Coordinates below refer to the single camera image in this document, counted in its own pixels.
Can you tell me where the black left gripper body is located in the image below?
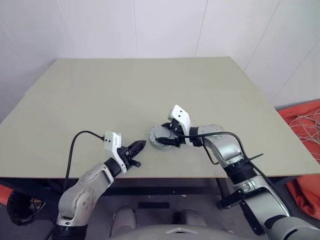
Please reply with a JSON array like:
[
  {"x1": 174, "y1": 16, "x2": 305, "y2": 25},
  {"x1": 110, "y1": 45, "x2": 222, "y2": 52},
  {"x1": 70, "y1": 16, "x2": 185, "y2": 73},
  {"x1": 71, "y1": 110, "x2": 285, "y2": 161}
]
[{"x1": 116, "y1": 146, "x2": 142, "y2": 173}]

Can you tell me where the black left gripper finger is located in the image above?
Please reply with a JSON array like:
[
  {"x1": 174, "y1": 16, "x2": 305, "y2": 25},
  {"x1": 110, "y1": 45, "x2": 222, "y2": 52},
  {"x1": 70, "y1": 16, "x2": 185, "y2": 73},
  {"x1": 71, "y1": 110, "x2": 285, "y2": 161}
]
[
  {"x1": 129, "y1": 141, "x2": 147, "y2": 161},
  {"x1": 126, "y1": 139, "x2": 146, "y2": 154}
]

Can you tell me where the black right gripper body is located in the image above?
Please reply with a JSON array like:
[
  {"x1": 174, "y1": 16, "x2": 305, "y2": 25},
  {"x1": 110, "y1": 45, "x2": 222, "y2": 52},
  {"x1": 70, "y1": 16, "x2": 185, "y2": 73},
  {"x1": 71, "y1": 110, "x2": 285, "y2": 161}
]
[{"x1": 165, "y1": 119, "x2": 189, "y2": 149}]

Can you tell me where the grey round housing lid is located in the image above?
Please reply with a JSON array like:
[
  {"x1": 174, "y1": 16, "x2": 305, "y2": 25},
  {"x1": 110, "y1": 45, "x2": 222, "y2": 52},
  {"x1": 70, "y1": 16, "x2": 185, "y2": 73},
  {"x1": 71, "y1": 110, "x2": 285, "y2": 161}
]
[{"x1": 148, "y1": 124, "x2": 176, "y2": 146}]

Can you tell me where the grey rounded shape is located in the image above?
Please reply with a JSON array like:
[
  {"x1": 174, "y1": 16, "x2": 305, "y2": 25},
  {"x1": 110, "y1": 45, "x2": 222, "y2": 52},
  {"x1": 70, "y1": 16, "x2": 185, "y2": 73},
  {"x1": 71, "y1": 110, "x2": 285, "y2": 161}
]
[{"x1": 112, "y1": 206, "x2": 138, "y2": 231}]

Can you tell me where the black zip tie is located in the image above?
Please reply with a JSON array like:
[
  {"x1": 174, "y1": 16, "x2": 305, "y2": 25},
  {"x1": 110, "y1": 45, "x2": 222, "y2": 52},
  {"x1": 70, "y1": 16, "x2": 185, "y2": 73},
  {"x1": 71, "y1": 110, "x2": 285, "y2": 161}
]
[{"x1": 246, "y1": 153, "x2": 265, "y2": 162}]

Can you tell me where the grey robot torso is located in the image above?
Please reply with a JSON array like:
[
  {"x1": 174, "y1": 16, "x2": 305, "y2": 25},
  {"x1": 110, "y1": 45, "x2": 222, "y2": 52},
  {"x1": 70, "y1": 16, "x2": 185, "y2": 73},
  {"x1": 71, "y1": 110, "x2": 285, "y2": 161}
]
[{"x1": 109, "y1": 223, "x2": 241, "y2": 240}]

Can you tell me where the black bin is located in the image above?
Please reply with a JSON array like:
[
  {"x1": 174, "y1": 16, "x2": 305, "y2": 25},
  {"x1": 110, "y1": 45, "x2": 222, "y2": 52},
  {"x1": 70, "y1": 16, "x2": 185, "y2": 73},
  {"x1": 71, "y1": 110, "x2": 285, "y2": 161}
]
[{"x1": 6, "y1": 191, "x2": 47, "y2": 227}]

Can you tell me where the orange red object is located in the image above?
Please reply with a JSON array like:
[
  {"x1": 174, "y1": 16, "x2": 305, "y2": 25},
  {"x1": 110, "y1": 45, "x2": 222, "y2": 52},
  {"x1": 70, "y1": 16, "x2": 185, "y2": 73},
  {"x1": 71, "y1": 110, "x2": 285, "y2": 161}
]
[{"x1": 0, "y1": 184, "x2": 13, "y2": 207}]

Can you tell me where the orange fabric cover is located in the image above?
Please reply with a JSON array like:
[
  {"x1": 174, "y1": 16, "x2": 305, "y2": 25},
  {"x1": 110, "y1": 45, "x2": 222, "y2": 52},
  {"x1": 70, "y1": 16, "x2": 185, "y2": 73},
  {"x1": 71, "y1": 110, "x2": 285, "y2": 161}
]
[{"x1": 277, "y1": 98, "x2": 320, "y2": 221}]

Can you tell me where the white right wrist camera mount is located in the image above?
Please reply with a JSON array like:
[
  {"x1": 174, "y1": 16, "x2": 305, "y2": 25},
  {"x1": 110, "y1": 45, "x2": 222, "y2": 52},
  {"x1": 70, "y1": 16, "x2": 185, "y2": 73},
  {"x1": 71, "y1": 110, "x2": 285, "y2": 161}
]
[{"x1": 167, "y1": 104, "x2": 193, "y2": 141}]

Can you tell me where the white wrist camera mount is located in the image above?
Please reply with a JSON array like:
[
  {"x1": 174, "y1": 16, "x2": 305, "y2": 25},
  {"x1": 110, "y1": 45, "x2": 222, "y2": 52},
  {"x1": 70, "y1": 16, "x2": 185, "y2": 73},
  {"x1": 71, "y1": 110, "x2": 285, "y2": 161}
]
[
  {"x1": 103, "y1": 130, "x2": 127, "y2": 173},
  {"x1": 167, "y1": 104, "x2": 193, "y2": 141}
]

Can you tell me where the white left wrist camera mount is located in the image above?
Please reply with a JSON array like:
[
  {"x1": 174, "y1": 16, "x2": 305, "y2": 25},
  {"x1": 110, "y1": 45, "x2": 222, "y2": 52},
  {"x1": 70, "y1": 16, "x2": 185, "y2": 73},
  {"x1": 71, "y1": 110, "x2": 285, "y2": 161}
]
[{"x1": 103, "y1": 130, "x2": 127, "y2": 173}]

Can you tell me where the black table frame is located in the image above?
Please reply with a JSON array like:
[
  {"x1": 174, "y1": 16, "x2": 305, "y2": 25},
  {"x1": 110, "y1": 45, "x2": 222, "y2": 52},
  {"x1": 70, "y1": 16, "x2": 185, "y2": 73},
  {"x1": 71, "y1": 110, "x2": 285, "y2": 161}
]
[{"x1": 0, "y1": 177, "x2": 296, "y2": 210}]

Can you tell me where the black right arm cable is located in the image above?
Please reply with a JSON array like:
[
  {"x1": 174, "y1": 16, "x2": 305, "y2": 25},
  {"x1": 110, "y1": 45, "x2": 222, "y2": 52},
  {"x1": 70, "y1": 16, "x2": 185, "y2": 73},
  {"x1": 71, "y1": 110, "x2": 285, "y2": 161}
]
[{"x1": 173, "y1": 129, "x2": 271, "y2": 183}]

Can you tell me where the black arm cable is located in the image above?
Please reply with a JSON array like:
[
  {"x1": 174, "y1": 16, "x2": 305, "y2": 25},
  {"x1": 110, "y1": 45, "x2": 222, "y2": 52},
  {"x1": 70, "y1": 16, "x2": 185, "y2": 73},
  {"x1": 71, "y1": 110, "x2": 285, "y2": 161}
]
[
  {"x1": 44, "y1": 130, "x2": 106, "y2": 240},
  {"x1": 173, "y1": 129, "x2": 271, "y2": 183}
]

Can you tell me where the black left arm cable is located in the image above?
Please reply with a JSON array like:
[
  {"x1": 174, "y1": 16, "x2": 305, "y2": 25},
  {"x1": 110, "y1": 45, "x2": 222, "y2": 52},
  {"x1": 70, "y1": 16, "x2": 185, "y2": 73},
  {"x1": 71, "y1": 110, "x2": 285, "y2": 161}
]
[{"x1": 44, "y1": 130, "x2": 106, "y2": 240}]

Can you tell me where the white cable bundle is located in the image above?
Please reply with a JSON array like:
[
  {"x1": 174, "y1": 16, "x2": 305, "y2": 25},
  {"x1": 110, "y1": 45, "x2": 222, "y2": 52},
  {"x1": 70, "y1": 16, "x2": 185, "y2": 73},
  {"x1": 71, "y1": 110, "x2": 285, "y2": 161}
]
[{"x1": 287, "y1": 112, "x2": 320, "y2": 146}]

